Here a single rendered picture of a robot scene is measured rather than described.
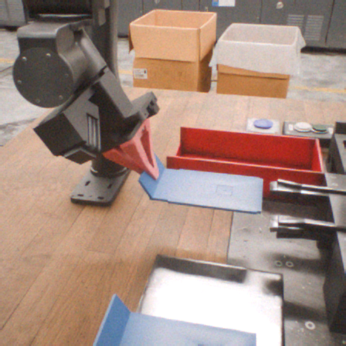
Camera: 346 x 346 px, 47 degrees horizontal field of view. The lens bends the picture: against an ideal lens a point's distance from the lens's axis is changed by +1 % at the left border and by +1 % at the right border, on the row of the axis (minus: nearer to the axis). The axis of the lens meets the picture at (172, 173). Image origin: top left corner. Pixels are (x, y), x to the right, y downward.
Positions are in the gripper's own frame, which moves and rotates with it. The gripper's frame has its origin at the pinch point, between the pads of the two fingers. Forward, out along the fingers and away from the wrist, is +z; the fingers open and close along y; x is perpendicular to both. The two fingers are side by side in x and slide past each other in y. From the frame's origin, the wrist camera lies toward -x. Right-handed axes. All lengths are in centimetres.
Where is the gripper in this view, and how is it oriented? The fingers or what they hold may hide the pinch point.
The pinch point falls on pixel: (152, 173)
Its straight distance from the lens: 52.1
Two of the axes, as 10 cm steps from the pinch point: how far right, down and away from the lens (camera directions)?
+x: 2.2, -5.5, 8.1
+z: 5.1, 7.7, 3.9
